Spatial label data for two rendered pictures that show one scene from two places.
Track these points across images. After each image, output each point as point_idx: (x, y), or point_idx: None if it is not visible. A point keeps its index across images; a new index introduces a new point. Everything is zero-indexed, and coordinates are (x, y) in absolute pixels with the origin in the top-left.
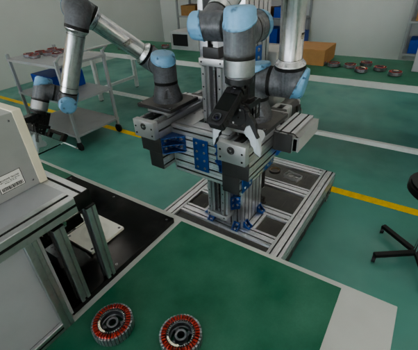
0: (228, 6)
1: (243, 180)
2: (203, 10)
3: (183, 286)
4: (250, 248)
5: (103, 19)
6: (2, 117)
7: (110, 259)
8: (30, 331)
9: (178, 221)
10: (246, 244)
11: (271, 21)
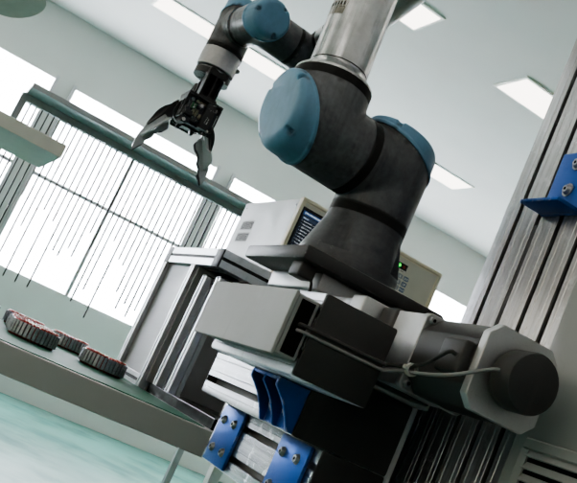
0: None
1: (221, 414)
2: None
3: (84, 368)
4: (57, 364)
5: None
6: (296, 200)
7: (179, 365)
8: (146, 353)
9: (209, 429)
10: (69, 370)
11: (253, 4)
